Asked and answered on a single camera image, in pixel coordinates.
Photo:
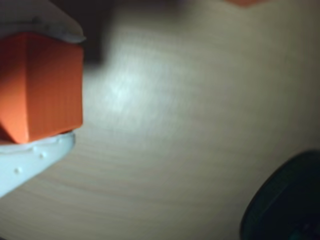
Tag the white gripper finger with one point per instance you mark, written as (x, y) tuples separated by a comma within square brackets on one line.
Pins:
[(30, 160), (37, 15)]

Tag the dark round object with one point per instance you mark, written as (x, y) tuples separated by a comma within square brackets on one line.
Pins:
[(287, 200)]

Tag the orange plastic box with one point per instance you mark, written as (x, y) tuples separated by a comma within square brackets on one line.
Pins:
[(246, 2)]

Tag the orange cube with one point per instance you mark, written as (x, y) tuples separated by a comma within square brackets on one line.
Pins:
[(50, 87)]

